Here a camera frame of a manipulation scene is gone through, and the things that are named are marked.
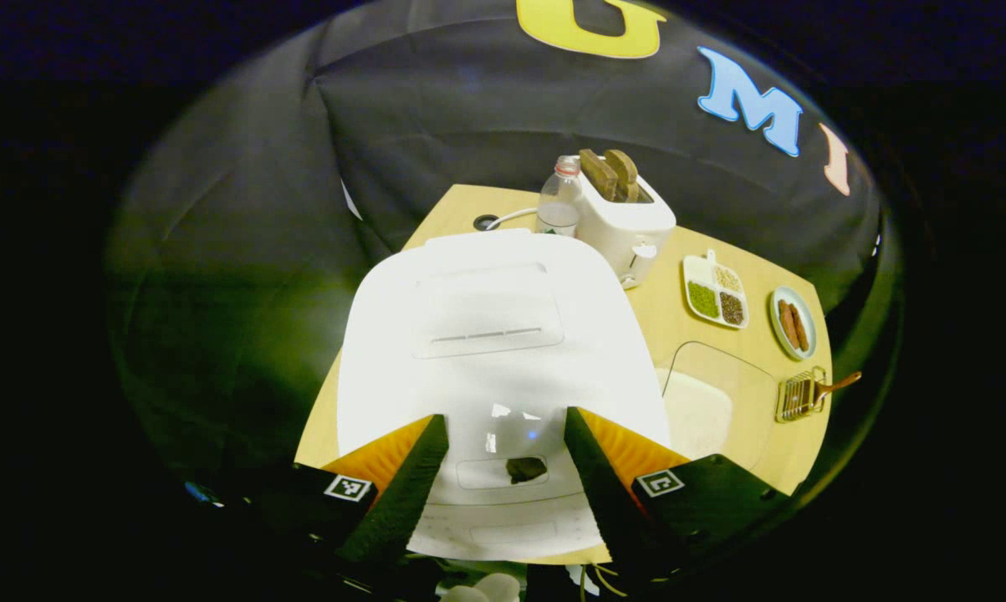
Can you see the black table grommet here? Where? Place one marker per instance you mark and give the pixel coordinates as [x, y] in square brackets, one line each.
[486, 222]

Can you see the black backdrop cloth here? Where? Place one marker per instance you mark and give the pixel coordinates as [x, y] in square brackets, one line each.
[436, 109]

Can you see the clear rice container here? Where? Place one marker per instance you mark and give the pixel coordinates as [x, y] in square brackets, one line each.
[720, 401]

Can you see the brown toast slice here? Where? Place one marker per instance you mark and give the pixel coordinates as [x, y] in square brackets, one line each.
[599, 174]
[624, 171]

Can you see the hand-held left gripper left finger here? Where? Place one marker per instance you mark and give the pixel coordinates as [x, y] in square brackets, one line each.
[402, 493]

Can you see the red meat piece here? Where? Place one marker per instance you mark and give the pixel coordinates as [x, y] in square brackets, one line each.
[800, 328]
[787, 324]

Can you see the white rice cooker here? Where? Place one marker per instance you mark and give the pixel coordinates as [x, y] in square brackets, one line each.
[502, 334]

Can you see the pale green plate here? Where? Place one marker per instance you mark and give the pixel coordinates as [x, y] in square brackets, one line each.
[808, 322]

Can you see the white toaster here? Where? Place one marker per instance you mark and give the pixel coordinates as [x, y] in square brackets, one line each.
[628, 230]

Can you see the white divided grain dish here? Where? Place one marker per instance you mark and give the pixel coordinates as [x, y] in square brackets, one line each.
[716, 293]

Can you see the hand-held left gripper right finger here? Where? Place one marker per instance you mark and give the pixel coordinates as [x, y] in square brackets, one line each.
[611, 493]

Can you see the clear plastic water bottle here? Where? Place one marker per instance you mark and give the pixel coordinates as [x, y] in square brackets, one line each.
[559, 205]

